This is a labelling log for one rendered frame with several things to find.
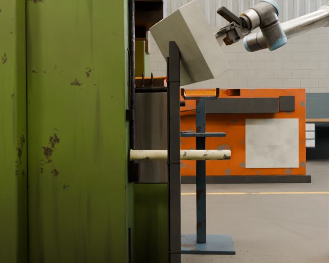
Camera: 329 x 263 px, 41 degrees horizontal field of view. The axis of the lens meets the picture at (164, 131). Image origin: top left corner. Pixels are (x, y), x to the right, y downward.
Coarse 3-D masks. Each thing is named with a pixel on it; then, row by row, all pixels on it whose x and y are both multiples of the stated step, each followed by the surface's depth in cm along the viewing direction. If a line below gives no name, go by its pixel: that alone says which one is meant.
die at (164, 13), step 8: (136, 8) 220; (144, 8) 220; (152, 8) 219; (160, 8) 219; (136, 16) 220; (144, 16) 220; (152, 16) 219; (160, 16) 219; (136, 24) 224; (144, 24) 224; (152, 24) 224
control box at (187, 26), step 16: (176, 16) 159; (192, 16) 156; (160, 32) 178; (176, 32) 166; (192, 32) 156; (208, 32) 159; (160, 48) 186; (192, 48) 162; (208, 48) 159; (192, 64) 169; (208, 64) 159; (224, 64) 161; (192, 80) 176
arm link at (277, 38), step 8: (272, 24) 195; (280, 24) 198; (264, 32) 198; (272, 32) 196; (280, 32) 196; (264, 40) 201; (272, 40) 197; (280, 40) 197; (264, 48) 206; (272, 48) 199
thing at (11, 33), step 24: (0, 0) 182; (24, 0) 191; (0, 24) 182; (24, 24) 191; (0, 48) 182; (24, 48) 191; (0, 72) 183; (24, 72) 191; (0, 96) 183; (24, 96) 190; (0, 120) 183; (24, 120) 190; (0, 144) 183; (24, 144) 190; (0, 168) 183; (24, 168) 190; (0, 192) 183; (24, 192) 190; (0, 216) 183; (24, 216) 190; (0, 240) 183; (24, 240) 189
